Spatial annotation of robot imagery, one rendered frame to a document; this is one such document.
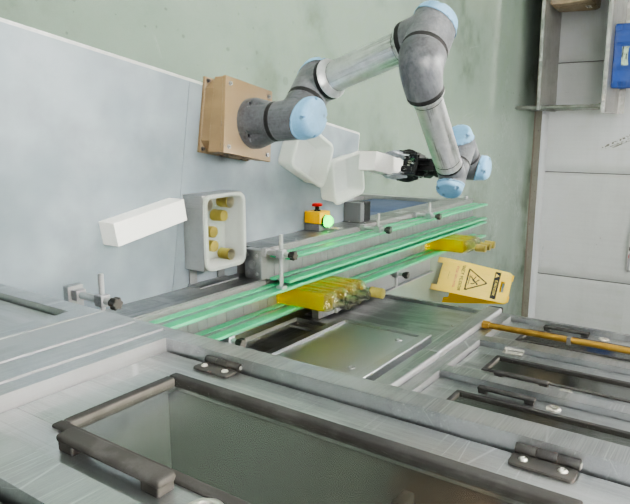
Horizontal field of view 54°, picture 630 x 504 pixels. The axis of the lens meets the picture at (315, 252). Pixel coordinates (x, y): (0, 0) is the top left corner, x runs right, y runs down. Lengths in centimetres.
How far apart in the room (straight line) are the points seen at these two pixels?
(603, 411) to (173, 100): 139
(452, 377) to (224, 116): 98
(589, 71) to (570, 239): 186
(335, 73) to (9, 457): 139
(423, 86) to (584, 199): 615
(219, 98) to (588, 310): 644
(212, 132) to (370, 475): 139
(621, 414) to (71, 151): 147
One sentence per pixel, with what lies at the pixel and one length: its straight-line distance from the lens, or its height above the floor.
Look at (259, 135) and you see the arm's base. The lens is 185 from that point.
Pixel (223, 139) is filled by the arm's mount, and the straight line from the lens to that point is 182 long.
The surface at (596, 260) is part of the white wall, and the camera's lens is 768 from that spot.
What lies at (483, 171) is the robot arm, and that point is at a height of 144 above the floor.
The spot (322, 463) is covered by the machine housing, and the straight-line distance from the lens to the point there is 63.
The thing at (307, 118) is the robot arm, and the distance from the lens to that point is 176.
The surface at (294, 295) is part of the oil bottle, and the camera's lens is 197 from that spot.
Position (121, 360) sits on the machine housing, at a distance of 88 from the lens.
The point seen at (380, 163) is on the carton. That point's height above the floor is 111.
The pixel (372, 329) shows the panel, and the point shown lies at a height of 113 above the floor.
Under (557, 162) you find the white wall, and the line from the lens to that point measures 766.
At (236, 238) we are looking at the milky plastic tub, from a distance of 193.
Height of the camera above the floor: 209
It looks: 34 degrees down
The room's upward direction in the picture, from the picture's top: 98 degrees clockwise
